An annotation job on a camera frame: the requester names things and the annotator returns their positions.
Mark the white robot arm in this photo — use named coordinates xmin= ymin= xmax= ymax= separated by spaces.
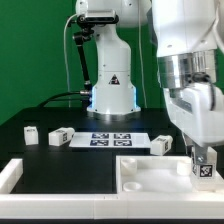
xmin=75 ymin=0 xmax=224 ymax=165

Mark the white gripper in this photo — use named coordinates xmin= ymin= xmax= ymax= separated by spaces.
xmin=163 ymin=83 xmax=224 ymax=165

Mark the grey camera cable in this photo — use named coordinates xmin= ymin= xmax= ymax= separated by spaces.
xmin=63 ymin=13 xmax=78 ymax=109

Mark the black base cable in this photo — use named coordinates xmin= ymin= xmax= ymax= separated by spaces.
xmin=37 ymin=89 xmax=92 ymax=108

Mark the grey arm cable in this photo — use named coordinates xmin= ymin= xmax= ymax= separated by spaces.
xmin=137 ymin=13 xmax=148 ymax=108

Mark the white U-shaped obstacle fence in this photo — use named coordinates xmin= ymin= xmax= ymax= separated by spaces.
xmin=0 ymin=159 xmax=224 ymax=219

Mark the white tag base sheet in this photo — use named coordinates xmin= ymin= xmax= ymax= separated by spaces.
xmin=70 ymin=132 xmax=150 ymax=148

